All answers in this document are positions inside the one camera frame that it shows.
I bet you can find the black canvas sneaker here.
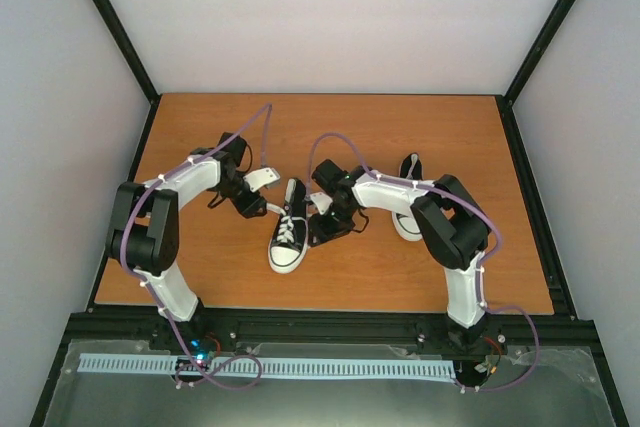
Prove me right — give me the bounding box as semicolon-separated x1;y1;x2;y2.
392;152;423;242
268;178;308;274

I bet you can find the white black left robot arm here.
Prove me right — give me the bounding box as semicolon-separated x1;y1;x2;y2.
105;132;280;350

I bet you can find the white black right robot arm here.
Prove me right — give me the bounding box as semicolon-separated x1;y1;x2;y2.
309;153;490;329

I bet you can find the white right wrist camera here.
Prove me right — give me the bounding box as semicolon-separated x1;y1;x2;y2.
308;192;333;215

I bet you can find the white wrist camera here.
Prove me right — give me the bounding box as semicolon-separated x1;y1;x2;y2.
308;192;333;215
244;167;281;192

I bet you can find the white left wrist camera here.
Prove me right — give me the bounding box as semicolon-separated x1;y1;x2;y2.
244;167;281;192

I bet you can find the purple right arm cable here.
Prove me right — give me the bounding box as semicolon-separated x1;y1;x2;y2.
305;132;541;394

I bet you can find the light blue slotted cable duct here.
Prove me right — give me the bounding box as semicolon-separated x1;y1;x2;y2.
77;353;456;383

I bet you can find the black aluminium frame rail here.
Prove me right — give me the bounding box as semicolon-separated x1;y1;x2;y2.
63;307;599;353

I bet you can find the black left corner frame post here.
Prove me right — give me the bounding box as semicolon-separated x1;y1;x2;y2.
91;0;160;104

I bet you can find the black corner frame post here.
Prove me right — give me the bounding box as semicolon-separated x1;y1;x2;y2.
91;0;160;104
503;0;609;103

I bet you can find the black right corner frame post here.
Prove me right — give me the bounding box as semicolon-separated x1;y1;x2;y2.
503;0;609;103

